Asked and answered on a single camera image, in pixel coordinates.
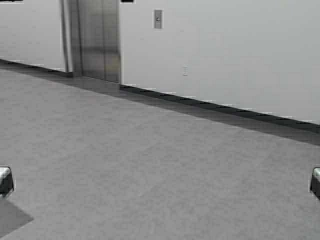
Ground white wall outlet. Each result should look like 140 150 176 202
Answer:
182 66 188 76

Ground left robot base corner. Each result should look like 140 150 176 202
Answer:
0 165 15 199

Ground steel elevator door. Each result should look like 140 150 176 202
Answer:
60 0 121 83

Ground elevator call button panel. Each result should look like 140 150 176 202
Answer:
154 9 163 29

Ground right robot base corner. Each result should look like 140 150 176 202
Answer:
309 167 320 200

